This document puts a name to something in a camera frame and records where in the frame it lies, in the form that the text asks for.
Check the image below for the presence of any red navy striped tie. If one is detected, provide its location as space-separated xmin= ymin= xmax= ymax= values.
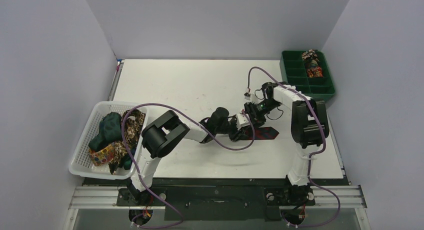
xmin=240 ymin=126 xmax=280 ymax=141

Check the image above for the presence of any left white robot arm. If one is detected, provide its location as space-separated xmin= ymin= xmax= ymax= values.
xmin=129 ymin=107 xmax=256 ymax=205

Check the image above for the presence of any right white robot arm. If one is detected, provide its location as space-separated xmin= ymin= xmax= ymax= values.
xmin=243 ymin=82 xmax=330 ymax=204

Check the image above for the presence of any green compartment tray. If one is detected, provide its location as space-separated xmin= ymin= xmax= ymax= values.
xmin=279 ymin=50 xmax=336 ymax=102

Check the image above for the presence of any rolled red patterned tie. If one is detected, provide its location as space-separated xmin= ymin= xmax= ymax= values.
xmin=306 ymin=66 xmax=324 ymax=78

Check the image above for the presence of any brown patterned tie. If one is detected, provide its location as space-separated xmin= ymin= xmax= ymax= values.
xmin=108 ymin=109 xmax=146 ymax=175

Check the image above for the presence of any dark green tie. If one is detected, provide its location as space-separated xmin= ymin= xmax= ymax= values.
xmin=88 ymin=112 xmax=123 ymax=152

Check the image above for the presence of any colourful dotted tie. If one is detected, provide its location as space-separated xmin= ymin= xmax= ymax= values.
xmin=88 ymin=144 xmax=115 ymax=167

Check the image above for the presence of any white plastic basket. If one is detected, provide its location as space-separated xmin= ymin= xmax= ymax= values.
xmin=68 ymin=101 xmax=149 ymax=180

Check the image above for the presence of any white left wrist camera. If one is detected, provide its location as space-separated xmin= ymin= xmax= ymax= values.
xmin=235 ymin=113 xmax=251 ymax=130

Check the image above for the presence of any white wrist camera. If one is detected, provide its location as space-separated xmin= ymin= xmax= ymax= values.
xmin=235 ymin=113 xmax=251 ymax=130
xmin=243 ymin=91 xmax=257 ymax=102

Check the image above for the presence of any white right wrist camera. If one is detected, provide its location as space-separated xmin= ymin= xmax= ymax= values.
xmin=243 ymin=91 xmax=257 ymax=102

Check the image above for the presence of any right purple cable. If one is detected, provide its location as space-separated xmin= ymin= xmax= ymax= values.
xmin=247 ymin=66 xmax=342 ymax=229

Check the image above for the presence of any purple cable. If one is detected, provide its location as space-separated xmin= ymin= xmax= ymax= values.
xmin=121 ymin=103 xmax=257 ymax=229
xmin=247 ymin=66 xmax=342 ymax=229

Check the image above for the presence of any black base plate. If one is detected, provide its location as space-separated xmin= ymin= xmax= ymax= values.
xmin=116 ymin=178 xmax=334 ymax=225

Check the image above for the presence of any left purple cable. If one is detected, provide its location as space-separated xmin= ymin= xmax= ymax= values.
xmin=121 ymin=103 xmax=257 ymax=229

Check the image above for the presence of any aluminium rail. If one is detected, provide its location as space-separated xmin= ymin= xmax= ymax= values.
xmin=69 ymin=185 xmax=367 ymax=210

